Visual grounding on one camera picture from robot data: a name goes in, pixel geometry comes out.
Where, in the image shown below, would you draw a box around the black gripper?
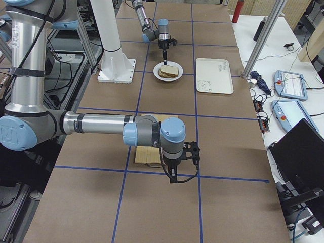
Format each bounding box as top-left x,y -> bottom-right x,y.
162,154 -> 183,183
158,39 -> 169,64

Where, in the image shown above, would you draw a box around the white round plate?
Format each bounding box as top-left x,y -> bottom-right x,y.
153,61 -> 183,82

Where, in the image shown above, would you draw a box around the white bread slice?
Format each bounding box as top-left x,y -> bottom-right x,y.
160,65 -> 178,73

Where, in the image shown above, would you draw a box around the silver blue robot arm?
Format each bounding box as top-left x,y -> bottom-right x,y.
1,1 -> 188,183
131,0 -> 177,65

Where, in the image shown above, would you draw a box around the wooden cutting board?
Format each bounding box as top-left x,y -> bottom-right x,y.
134,114 -> 178,166

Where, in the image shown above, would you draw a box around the cream bear tray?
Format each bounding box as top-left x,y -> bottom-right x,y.
195,58 -> 234,94

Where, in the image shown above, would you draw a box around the red bottle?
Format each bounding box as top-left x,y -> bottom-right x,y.
232,0 -> 245,23

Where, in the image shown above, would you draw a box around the small silver metal cylinder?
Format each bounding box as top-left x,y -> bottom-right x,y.
249,78 -> 257,88

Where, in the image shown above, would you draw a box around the black bottle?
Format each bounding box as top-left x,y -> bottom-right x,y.
253,16 -> 268,42

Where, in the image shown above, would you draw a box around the folded dark blue umbrella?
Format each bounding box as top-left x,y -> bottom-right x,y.
250,71 -> 271,95

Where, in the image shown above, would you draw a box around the black power strip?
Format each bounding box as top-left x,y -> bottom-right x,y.
253,100 -> 270,134

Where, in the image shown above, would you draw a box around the far blue teach pendant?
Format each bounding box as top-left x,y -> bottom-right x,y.
273,70 -> 308,101

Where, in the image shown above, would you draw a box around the blue teach pendant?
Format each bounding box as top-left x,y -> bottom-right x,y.
271,99 -> 319,132
273,70 -> 308,101

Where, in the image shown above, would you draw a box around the black laptop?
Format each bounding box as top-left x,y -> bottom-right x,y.
269,118 -> 323,225

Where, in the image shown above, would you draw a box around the near blue teach pendant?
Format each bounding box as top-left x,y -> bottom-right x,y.
271,99 -> 319,132

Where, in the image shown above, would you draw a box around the white pedestal column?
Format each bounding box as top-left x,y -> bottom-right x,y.
91,0 -> 136,84

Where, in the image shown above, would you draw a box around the aluminium frame post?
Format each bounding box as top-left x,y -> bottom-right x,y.
242,0 -> 287,79

